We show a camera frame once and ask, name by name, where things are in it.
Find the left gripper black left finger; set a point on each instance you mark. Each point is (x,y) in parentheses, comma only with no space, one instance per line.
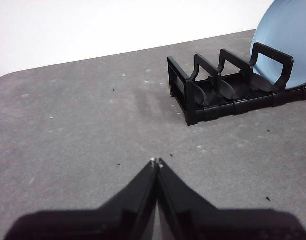
(105,225)

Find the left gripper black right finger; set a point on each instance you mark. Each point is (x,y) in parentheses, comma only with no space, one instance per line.
(218,225)

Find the black plastic plate rack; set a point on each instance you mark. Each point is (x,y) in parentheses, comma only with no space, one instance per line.
(218,110)

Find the blue round plate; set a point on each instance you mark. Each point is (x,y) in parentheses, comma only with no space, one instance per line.
(288,30)

